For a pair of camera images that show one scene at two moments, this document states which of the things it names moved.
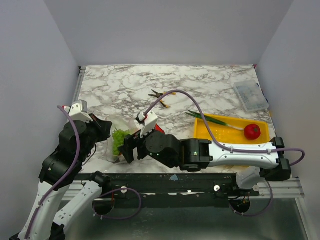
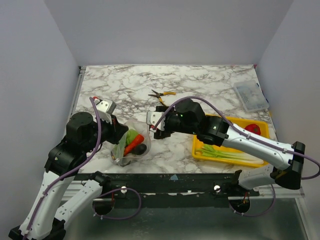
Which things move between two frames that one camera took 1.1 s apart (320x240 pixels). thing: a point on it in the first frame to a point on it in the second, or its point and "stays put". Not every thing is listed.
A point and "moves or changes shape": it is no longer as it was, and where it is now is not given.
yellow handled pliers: x=158 y=95 stays put
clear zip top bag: x=119 y=122 moves or changes shape
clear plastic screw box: x=250 y=96 stays put
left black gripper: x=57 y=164 stays put
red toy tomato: x=252 y=131 stays put
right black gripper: x=133 y=147 to x=162 y=133
